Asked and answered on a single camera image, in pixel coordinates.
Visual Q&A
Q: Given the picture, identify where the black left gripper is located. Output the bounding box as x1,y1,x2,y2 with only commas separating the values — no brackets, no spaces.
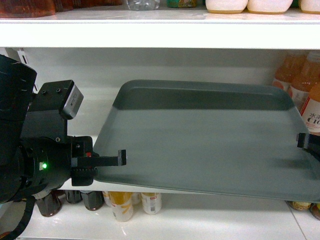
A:
19,136,127,194

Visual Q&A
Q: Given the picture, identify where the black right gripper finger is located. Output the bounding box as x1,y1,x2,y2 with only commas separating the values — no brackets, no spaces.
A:
297,133,320,150

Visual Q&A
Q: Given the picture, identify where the grey metal tray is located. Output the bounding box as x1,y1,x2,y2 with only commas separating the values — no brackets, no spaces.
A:
94,80,320,203

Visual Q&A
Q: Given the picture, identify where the yellow juice bottle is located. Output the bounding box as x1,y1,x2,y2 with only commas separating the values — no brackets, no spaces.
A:
108,191,134,222

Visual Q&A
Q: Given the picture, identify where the dark drink bottle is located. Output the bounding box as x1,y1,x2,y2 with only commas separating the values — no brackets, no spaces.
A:
35,191,62,217

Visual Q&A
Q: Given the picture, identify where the white metal shelf unit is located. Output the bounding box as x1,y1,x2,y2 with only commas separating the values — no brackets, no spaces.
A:
0,5,320,240

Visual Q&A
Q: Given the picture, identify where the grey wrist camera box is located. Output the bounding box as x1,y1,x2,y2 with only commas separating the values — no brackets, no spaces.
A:
61,80,84,120

